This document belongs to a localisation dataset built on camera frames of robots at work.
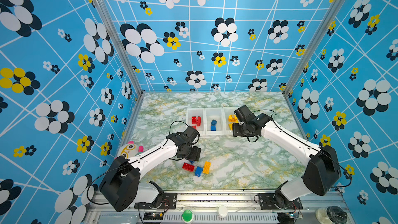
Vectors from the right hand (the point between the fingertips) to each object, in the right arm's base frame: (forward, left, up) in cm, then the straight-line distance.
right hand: (238, 131), depth 85 cm
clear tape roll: (-38, -33, -1) cm, 50 cm away
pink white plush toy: (-10, +60, -3) cm, 60 cm away
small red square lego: (+9, +26, -10) cm, 29 cm away
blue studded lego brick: (-14, +26, -10) cm, 31 cm away
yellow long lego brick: (-17, +18, -10) cm, 26 cm away
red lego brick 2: (+13, +23, -10) cm, 28 cm away
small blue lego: (+13, +13, -10) cm, 21 cm away
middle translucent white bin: (+18, +10, -9) cm, 23 cm away
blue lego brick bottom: (-19, +22, -10) cm, 31 cm away
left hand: (-11, +24, -7) cm, 27 cm away
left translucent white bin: (+18, +28, -6) cm, 34 cm away
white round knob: (-37, +11, -6) cm, 39 cm away
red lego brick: (+14, +26, -9) cm, 31 cm away
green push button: (-39, +26, -1) cm, 46 cm away
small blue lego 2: (+9, +14, -10) cm, 19 cm away
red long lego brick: (-17, +28, -10) cm, 34 cm away
